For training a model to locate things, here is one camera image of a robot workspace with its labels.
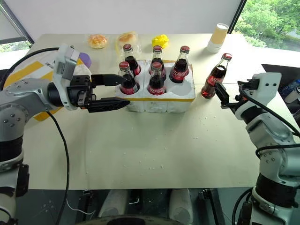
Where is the yellow crumpled object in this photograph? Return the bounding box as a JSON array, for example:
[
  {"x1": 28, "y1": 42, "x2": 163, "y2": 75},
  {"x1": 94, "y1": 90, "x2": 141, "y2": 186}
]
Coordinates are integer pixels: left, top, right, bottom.
[{"x1": 151, "y1": 34, "x2": 170, "y2": 48}]

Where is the blue capped bottle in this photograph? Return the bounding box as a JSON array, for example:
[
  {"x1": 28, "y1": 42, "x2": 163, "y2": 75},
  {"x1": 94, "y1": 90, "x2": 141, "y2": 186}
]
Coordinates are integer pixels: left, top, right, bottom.
[{"x1": 280, "y1": 79, "x2": 300, "y2": 95}]

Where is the thin white cord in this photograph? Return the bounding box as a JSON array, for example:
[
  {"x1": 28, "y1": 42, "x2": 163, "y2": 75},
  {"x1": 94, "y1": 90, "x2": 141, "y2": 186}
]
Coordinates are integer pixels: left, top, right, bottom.
[{"x1": 66, "y1": 198, "x2": 97, "y2": 217}]

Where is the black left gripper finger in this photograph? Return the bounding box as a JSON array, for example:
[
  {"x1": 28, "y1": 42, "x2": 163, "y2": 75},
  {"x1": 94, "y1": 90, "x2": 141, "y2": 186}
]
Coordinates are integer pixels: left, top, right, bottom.
[
  {"x1": 90, "y1": 73, "x2": 129, "y2": 89},
  {"x1": 87, "y1": 97, "x2": 131, "y2": 114}
]

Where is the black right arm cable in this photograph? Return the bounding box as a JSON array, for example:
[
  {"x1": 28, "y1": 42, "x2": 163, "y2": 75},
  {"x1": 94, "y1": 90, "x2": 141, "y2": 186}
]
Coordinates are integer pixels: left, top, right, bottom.
[{"x1": 238, "y1": 81, "x2": 300, "y2": 160}]

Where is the purple round object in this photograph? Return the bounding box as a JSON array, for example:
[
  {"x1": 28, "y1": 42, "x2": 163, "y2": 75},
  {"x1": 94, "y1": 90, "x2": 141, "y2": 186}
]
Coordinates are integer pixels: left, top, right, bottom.
[{"x1": 78, "y1": 52, "x2": 92, "y2": 68}]

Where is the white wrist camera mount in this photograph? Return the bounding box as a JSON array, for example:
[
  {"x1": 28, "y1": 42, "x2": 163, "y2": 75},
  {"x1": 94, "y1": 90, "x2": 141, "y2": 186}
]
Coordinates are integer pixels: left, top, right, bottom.
[
  {"x1": 234, "y1": 72, "x2": 282, "y2": 120},
  {"x1": 52, "y1": 44, "x2": 80, "y2": 111}
]

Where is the glass cola bottle red cap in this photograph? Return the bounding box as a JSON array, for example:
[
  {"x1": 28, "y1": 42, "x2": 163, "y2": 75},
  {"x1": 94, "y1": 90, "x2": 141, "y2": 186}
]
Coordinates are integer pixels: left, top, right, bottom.
[
  {"x1": 169, "y1": 45, "x2": 191, "y2": 83},
  {"x1": 200, "y1": 52, "x2": 233, "y2": 99},
  {"x1": 147, "y1": 61, "x2": 167, "y2": 96},
  {"x1": 122, "y1": 44, "x2": 142, "y2": 76},
  {"x1": 118, "y1": 61, "x2": 141, "y2": 95},
  {"x1": 151, "y1": 45, "x2": 167, "y2": 81}
]

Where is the black bin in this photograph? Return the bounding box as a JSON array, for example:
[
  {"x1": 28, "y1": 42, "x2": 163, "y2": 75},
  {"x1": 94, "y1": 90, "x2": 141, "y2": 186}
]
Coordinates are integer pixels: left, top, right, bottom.
[{"x1": 261, "y1": 63, "x2": 300, "y2": 113}]

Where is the white foam crate yellow tape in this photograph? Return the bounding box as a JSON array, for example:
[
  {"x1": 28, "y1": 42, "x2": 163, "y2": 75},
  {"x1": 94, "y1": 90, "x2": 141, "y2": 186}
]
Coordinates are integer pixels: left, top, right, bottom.
[{"x1": 114, "y1": 59, "x2": 196, "y2": 114}]

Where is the black table bracket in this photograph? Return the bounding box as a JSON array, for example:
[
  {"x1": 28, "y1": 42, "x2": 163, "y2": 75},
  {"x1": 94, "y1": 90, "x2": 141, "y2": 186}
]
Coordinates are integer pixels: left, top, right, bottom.
[
  {"x1": 197, "y1": 187, "x2": 226, "y2": 225},
  {"x1": 76, "y1": 189, "x2": 95, "y2": 219}
]

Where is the stack of paper cups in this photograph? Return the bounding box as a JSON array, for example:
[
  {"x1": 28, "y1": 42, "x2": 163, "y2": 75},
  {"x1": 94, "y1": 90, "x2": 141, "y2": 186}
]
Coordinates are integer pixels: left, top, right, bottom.
[{"x1": 206, "y1": 22, "x2": 229, "y2": 53}]

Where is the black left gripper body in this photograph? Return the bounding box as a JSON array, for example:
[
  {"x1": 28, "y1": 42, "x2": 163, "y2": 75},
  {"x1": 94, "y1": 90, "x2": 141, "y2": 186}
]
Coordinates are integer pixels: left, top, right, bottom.
[{"x1": 66, "y1": 75, "x2": 97, "y2": 110}]

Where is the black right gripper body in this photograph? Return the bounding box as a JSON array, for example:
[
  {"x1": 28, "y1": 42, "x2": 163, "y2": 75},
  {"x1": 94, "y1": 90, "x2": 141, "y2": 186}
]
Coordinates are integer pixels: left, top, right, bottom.
[{"x1": 235, "y1": 79, "x2": 260, "y2": 105}]

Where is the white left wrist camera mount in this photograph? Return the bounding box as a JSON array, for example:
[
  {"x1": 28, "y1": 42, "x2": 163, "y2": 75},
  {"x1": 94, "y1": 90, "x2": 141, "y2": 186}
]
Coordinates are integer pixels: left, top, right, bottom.
[{"x1": 52, "y1": 44, "x2": 80, "y2": 111}]

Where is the bread bun in plastic bag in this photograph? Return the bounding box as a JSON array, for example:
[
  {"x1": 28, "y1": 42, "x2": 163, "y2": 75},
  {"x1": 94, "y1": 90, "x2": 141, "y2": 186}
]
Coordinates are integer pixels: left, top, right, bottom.
[
  {"x1": 116, "y1": 30, "x2": 138, "y2": 51},
  {"x1": 87, "y1": 34, "x2": 109, "y2": 49}
]

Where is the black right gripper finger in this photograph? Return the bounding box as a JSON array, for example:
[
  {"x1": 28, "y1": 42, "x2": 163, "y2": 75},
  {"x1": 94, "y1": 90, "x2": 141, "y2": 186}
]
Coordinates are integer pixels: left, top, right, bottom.
[
  {"x1": 215, "y1": 82, "x2": 231, "y2": 109},
  {"x1": 221, "y1": 101, "x2": 240, "y2": 111}
]

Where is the dark window frame post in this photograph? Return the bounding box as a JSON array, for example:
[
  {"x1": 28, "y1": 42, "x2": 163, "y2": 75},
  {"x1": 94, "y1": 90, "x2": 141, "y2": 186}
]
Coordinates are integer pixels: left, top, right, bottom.
[
  {"x1": 228, "y1": 0, "x2": 248, "y2": 34},
  {"x1": 0, "y1": 0, "x2": 35, "y2": 45}
]

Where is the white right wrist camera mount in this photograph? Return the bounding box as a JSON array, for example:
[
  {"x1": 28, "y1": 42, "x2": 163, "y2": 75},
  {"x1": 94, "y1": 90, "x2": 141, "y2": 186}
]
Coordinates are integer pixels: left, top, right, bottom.
[{"x1": 234, "y1": 72, "x2": 282, "y2": 120}]

